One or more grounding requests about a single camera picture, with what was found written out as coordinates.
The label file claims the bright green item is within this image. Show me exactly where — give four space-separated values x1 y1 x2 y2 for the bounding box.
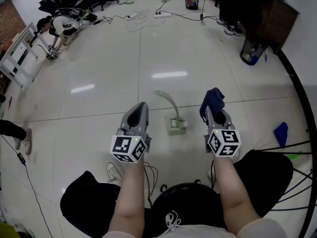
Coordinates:
284 151 304 161

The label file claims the black power adapter cable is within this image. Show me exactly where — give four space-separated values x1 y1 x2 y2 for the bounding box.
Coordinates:
0 134 54 238

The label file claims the white drawstring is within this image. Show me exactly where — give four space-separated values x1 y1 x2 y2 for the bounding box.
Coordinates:
165 210 183 234

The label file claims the person's left forearm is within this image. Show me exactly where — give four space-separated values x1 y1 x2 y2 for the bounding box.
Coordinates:
106 160 146 238

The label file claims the person's left white shoe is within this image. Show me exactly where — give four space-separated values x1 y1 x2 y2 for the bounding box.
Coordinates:
106 161 124 183

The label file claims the person's pale shirt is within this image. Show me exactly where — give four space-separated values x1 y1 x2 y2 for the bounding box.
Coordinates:
101 218 282 238

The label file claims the yellow green item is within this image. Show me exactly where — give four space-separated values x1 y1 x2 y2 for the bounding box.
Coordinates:
0 221 22 238

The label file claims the bright blue cloth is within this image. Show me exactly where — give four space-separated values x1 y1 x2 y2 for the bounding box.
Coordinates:
273 121 289 148

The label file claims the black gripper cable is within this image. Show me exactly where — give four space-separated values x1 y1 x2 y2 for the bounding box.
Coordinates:
210 160 216 189
143 161 159 208

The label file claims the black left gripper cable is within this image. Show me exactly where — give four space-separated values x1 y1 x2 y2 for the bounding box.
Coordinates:
143 161 159 208

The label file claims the brown wooden desk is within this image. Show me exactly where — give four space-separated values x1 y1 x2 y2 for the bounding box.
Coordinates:
237 0 300 56

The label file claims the white table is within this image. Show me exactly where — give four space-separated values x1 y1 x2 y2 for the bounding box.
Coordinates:
0 21 49 89

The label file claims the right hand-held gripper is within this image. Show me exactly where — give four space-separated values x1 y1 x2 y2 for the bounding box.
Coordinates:
204 107 241 157

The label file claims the dark blue cloth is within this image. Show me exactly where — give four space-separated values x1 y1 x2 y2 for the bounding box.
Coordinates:
199 87 226 123

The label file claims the black mesh waste bin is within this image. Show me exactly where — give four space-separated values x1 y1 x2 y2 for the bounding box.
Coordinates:
240 37 267 66

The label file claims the person's leg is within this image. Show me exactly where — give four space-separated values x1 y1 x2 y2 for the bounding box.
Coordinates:
232 149 294 218
60 170 122 238

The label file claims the person's left leg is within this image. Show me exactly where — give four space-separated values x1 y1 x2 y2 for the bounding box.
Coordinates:
60 170 122 238

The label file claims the person's right leg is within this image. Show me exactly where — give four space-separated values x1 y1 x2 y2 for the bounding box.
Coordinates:
232 149 294 218

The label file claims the waste bin with colourful trash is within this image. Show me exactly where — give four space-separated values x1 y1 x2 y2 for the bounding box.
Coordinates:
185 0 200 11

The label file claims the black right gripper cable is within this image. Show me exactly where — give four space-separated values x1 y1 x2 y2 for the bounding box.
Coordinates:
210 160 216 189

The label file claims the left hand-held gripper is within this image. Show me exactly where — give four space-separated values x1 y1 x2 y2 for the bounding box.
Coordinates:
109 102 152 164

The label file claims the black tripod stand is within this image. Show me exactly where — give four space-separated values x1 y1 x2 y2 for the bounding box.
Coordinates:
255 139 317 214

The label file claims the black rolling stool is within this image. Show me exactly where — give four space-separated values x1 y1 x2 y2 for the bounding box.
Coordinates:
150 179 220 230

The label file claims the person's right forearm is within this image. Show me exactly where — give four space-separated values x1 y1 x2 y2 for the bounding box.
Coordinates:
212 155 262 234

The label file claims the white tangled cable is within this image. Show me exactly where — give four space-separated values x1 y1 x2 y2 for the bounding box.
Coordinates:
125 8 166 33

